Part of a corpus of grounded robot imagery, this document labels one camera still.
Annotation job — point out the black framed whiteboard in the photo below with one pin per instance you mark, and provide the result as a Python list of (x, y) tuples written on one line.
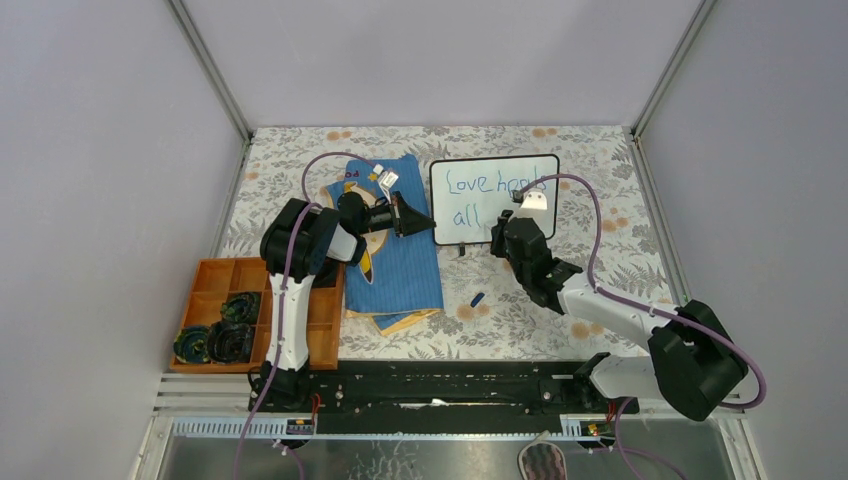
[(467, 195)]

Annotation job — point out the blue cartoon cloth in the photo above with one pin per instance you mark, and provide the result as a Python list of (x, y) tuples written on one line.
[(396, 283)]

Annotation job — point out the floral tablecloth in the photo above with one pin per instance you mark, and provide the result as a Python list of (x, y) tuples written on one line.
[(600, 197)]

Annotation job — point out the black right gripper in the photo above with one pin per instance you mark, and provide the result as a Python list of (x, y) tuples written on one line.
[(498, 233)]

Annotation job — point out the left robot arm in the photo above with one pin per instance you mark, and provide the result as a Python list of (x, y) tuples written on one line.
[(295, 248)]

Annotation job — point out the black mounting rail base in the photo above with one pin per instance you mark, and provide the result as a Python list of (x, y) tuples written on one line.
[(438, 397)]

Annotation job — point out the orange wooden compartment tray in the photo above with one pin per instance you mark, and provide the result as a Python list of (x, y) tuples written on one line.
[(217, 280)]

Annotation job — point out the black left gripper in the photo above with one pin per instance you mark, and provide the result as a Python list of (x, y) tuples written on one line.
[(404, 218)]

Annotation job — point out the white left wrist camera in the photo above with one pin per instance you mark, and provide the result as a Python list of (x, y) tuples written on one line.
[(384, 178)]

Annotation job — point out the striped object at bottom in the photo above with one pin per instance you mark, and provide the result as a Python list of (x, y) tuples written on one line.
[(542, 460)]

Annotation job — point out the black roll in tray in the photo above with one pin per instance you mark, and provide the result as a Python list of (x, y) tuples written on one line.
[(242, 308), (230, 342), (190, 345)]

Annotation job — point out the blue marker cap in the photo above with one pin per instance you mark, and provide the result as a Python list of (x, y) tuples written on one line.
[(476, 299)]

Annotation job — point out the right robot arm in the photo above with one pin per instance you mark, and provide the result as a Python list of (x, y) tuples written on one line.
[(690, 364)]

